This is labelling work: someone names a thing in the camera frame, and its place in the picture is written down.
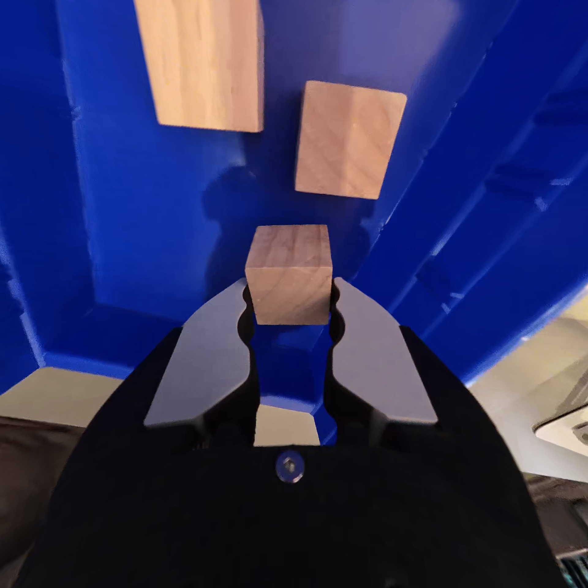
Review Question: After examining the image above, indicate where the white stand base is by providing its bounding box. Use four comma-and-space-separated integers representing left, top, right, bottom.
532, 409, 588, 458

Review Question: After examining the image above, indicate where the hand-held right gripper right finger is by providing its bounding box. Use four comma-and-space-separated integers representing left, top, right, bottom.
323, 277, 438, 445

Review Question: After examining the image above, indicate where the blue plastic bin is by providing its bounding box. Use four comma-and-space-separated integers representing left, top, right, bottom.
0, 0, 588, 447

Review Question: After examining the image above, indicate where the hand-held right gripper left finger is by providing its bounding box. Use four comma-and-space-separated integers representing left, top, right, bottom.
143, 277, 262, 448

